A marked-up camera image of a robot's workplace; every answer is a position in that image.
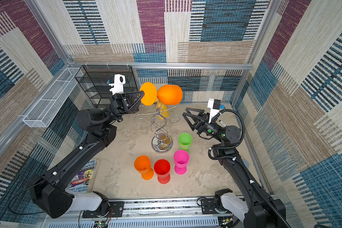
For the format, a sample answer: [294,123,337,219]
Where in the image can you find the yellow wine glass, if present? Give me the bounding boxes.
[156,101,170,120]

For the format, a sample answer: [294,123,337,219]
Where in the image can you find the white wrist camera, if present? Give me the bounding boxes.
[207,98,225,124]
[107,74,126,95]

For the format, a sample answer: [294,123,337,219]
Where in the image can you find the white wire mesh basket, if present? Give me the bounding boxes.
[23,67,79,128]

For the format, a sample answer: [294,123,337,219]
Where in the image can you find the pink wine glass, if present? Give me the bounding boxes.
[173,150,190,175]

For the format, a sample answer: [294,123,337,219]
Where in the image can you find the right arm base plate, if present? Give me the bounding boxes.
[196,197,232,215]

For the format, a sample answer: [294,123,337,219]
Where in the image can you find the blue grey glasses case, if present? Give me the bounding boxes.
[242,160,249,169]

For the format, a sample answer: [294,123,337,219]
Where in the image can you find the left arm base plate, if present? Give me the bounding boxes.
[82,201,124,219]

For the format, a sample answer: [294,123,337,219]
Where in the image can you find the black wire mesh shelf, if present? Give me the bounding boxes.
[75,65,138,108]

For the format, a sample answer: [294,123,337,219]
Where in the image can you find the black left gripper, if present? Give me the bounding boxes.
[100,96,142,130]

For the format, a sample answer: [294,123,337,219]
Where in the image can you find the red wine glass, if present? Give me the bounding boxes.
[154,159,171,184]

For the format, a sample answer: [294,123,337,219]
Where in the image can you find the black corrugated cable conduit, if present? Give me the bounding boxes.
[207,109,291,228]

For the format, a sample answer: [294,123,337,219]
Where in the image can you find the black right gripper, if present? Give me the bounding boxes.
[182,107,223,143]

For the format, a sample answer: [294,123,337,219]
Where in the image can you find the green wine glass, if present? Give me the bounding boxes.
[178,133,193,153]

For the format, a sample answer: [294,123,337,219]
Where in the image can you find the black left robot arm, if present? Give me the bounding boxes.
[28,91,144,219]

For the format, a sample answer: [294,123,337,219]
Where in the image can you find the colourful paperback book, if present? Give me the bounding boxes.
[66,159,97,193]

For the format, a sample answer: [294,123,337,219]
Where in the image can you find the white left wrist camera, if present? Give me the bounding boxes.
[107,74,126,95]

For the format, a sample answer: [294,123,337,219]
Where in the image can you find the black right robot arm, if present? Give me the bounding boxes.
[182,107,290,228]

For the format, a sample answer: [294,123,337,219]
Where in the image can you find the chrome wine glass rack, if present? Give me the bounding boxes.
[134,101,181,154]

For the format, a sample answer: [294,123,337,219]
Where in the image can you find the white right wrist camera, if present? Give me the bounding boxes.
[207,98,225,124]

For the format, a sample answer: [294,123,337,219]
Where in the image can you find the orange wine glass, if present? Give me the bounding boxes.
[140,82,183,106]
[134,155,154,180]

